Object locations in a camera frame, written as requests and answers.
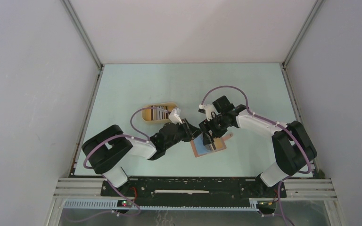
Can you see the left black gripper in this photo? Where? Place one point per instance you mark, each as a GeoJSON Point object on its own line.
{"type": "Point", "coordinates": [189, 130]}

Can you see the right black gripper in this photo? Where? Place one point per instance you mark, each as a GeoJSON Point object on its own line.
{"type": "Point", "coordinates": [208, 125]}

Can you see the dark grey credit card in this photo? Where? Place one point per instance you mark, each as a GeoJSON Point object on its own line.
{"type": "Point", "coordinates": [210, 147]}

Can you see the brown leather card holder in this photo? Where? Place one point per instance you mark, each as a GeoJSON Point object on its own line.
{"type": "Point", "coordinates": [199, 149]}

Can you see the yellow oval card tray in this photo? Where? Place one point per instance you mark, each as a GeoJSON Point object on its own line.
{"type": "Point", "coordinates": [146, 114]}

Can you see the tan card with black stripe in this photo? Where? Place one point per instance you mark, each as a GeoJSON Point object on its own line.
{"type": "Point", "coordinates": [218, 144]}

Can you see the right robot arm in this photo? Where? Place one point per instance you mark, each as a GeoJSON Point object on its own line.
{"type": "Point", "coordinates": [293, 148]}

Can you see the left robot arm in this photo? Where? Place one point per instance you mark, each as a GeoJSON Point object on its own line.
{"type": "Point", "coordinates": [104, 150]}

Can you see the cards in tray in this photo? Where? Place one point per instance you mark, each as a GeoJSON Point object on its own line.
{"type": "Point", "coordinates": [159, 113]}

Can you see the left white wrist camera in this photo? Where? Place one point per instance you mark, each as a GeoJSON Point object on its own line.
{"type": "Point", "coordinates": [174, 115]}

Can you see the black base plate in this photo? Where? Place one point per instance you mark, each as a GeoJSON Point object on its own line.
{"type": "Point", "coordinates": [206, 192]}

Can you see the grey cable duct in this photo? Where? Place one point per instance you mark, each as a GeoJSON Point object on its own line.
{"type": "Point", "coordinates": [123, 205]}

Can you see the aluminium frame rail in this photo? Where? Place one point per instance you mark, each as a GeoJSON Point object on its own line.
{"type": "Point", "coordinates": [296, 189]}

